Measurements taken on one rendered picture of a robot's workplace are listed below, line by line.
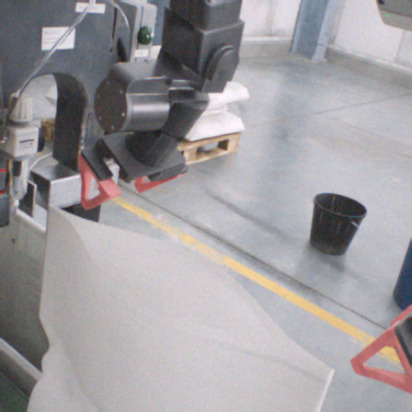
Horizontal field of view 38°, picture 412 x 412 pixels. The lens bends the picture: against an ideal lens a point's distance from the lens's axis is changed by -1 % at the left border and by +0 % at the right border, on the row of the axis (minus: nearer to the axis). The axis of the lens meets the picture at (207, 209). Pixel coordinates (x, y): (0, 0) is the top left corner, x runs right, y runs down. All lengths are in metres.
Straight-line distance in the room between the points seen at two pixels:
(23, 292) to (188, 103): 1.05
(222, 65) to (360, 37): 8.75
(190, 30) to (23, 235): 1.00
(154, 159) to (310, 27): 8.79
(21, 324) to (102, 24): 0.98
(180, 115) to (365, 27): 8.71
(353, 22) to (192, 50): 8.81
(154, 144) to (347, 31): 8.81
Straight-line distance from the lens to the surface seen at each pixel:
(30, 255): 1.56
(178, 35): 0.67
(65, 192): 0.98
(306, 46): 9.50
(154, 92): 0.65
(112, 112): 0.64
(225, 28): 0.65
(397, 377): 0.60
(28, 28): 0.85
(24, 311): 1.67
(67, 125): 0.99
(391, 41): 9.19
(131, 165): 0.72
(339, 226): 3.26
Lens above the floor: 1.45
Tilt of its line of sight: 24 degrees down
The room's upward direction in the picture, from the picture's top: 12 degrees clockwise
